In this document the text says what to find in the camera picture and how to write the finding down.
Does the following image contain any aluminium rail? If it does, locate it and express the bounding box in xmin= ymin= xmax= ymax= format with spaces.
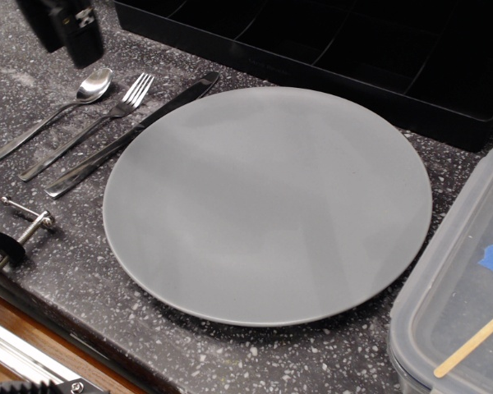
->
xmin=0 ymin=326 xmax=109 ymax=393

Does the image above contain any silver spoon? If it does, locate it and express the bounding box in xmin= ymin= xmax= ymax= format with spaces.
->
xmin=0 ymin=67 xmax=113 ymax=161

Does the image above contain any metal screw clamp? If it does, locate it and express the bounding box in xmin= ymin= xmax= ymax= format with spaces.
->
xmin=0 ymin=196 xmax=56 ymax=272

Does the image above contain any black compartment tray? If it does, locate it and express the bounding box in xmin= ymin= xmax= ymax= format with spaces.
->
xmin=114 ymin=1 xmax=493 ymax=152

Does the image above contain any clear plastic lidded container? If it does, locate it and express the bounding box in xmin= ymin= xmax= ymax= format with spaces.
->
xmin=388 ymin=149 xmax=493 ymax=393

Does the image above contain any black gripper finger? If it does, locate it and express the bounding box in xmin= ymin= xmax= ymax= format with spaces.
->
xmin=49 ymin=1 xmax=104 ymax=68
xmin=16 ymin=0 xmax=63 ymax=53

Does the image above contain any silver fork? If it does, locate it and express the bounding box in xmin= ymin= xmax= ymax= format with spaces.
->
xmin=18 ymin=73 xmax=154 ymax=181

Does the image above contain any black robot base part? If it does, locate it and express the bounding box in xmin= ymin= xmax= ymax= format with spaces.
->
xmin=0 ymin=381 xmax=58 ymax=394

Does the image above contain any wooden stick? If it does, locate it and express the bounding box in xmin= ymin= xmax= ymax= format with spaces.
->
xmin=433 ymin=318 xmax=493 ymax=378

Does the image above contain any grey round plate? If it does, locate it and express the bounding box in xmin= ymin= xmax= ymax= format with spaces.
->
xmin=103 ymin=87 xmax=432 ymax=327

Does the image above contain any silver table knife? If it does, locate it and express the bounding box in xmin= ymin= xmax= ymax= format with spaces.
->
xmin=44 ymin=71 xmax=220 ymax=199

